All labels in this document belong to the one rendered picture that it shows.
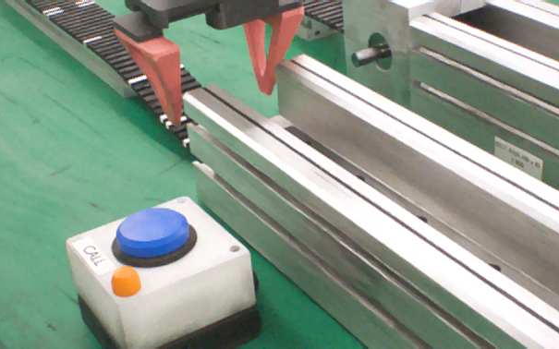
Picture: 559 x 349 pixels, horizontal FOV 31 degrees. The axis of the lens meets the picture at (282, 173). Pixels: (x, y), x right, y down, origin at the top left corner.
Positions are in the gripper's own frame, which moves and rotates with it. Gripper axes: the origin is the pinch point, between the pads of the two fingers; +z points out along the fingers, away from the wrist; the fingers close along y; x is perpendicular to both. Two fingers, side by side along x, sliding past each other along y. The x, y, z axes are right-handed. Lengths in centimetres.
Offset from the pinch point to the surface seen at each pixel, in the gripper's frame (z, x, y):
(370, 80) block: 3.0, 0.2, 13.9
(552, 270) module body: -1.0, -32.1, 1.9
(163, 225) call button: -2.7, -17.6, -12.8
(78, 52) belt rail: 3.6, 25.6, -1.9
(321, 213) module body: -2.5, -21.9, -5.3
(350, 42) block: 0.4, 2.9, 13.9
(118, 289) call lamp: -1.8, -20.4, -16.8
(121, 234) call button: -2.6, -16.8, -15.0
